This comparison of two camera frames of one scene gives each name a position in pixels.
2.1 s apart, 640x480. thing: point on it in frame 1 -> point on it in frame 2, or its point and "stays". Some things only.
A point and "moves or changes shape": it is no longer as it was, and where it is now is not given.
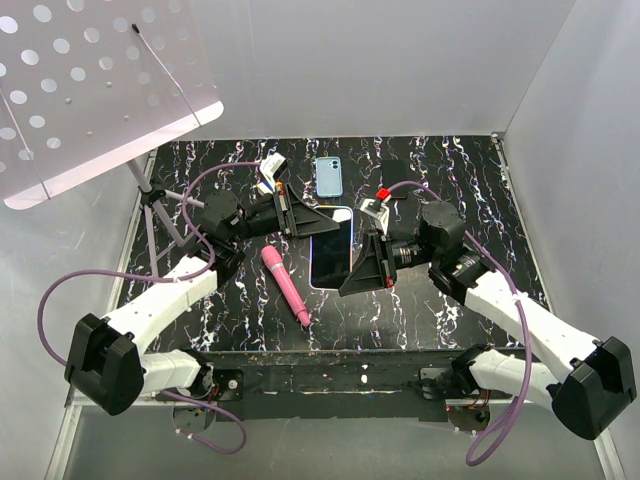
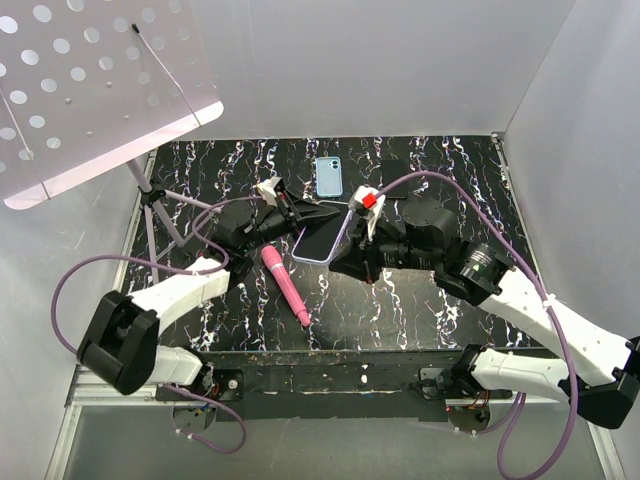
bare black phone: x=393 y=171 stays
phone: x=329 y=177 stays
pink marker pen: x=274 y=262 stays
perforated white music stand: x=87 y=84 stays
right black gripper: x=373 y=269 -> x=359 y=259
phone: x=331 y=252 moves or changes shape
